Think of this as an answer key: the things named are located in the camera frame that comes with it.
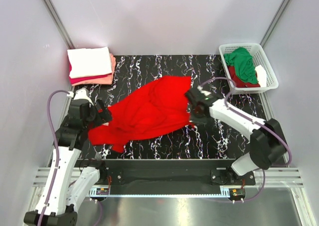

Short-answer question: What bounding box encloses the bright red t-shirt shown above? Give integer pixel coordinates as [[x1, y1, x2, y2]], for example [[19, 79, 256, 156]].
[[88, 76, 191, 153]]

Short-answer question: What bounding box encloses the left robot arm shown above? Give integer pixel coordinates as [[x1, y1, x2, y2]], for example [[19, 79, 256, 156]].
[[23, 99, 112, 226]]

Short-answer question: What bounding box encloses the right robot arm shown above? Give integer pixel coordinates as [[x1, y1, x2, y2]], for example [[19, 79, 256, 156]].
[[185, 88, 291, 185]]

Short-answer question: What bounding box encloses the black marble pattern mat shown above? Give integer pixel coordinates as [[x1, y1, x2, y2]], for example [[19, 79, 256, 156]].
[[51, 54, 279, 160]]

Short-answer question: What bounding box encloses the magenta folded t-shirt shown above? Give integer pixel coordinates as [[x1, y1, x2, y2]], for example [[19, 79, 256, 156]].
[[69, 74, 108, 86]]

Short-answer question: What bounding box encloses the dark red t-shirt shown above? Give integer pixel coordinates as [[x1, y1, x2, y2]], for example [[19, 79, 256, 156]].
[[228, 66, 260, 88]]

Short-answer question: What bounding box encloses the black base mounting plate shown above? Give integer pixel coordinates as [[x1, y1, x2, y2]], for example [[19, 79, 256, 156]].
[[75, 159, 256, 186]]

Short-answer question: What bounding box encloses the green t-shirt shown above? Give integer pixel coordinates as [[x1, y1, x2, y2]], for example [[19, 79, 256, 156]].
[[223, 47, 258, 84]]

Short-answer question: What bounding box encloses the white plastic basket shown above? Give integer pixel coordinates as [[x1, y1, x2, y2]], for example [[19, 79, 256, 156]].
[[219, 43, 279, 95]]

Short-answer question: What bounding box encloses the white cloth in basket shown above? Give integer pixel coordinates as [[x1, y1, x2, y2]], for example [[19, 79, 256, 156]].
[[255, 65, 267, 88]]

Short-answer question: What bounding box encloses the left small circuit board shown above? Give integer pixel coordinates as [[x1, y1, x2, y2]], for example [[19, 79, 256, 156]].
[[96, 188, 109, 196]]

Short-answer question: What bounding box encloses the small circuit board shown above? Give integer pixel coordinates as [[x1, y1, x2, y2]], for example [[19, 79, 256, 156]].
[[96, 188, 109, 196], [232, 189, 245, 197]]

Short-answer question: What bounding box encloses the right small circuit board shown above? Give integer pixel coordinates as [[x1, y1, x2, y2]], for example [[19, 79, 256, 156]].
[[232, 189, 245, 197]]

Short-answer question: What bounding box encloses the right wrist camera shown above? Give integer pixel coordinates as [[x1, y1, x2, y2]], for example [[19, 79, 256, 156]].
[[197, 86, 211, 97]]

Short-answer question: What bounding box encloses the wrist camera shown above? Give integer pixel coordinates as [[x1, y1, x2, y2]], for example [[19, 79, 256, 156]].
[[197, 86, 211, 97], [73, 88, 93, 105]]

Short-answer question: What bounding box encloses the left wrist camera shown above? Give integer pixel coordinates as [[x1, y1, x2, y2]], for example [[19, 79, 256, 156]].
[[73, 88, 93, 105]]

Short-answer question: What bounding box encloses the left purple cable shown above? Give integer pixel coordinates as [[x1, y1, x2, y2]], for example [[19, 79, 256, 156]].
[[39, 90, 104, 226]]

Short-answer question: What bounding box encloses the aluminium frame rail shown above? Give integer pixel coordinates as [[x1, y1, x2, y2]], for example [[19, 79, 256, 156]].
[[32, 167, 304, 188]]

